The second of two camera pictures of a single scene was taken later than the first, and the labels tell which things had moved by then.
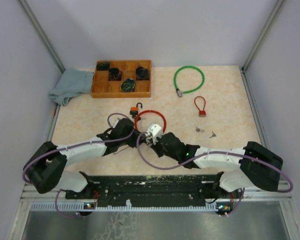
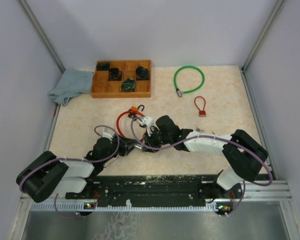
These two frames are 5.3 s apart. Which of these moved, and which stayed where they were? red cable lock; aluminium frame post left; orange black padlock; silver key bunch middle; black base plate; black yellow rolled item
Moved: red cable lock; orange black padlock
Stayed: silver key bunch middle; aluminium frame post left; black base plate; black yellow rolled item
